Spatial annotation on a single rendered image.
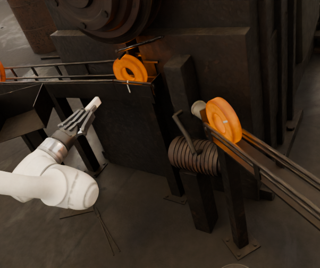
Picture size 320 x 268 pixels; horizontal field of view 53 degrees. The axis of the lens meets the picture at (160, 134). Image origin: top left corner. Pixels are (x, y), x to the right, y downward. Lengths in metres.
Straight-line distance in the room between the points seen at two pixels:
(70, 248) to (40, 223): 0.29
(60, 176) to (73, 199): 0.07
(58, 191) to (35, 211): 1.18
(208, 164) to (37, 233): 1.13
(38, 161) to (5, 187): 0.20
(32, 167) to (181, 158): 0.53
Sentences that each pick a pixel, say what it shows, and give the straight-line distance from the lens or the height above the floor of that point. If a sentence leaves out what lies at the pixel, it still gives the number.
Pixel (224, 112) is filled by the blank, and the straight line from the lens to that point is 0.95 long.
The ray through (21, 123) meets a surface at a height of 0.60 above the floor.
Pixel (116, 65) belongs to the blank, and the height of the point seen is 0.78.
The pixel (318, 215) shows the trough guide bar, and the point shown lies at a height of 0.70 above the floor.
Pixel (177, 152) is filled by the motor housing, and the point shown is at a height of 0.51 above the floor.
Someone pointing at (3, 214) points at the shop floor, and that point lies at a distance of 2.22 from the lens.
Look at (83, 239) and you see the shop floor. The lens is 1.80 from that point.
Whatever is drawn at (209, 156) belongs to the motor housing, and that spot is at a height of 0.52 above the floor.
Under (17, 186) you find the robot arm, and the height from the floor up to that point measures 0.84.
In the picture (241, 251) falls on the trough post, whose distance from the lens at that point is 1.54.
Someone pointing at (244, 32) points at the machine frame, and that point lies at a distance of 1.15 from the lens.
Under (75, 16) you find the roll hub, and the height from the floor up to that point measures 1.03.
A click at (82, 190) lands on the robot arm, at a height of 0.74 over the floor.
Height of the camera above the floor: 1.34
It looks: 38 degrees down
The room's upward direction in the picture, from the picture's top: 17 degrees counter-clockwise
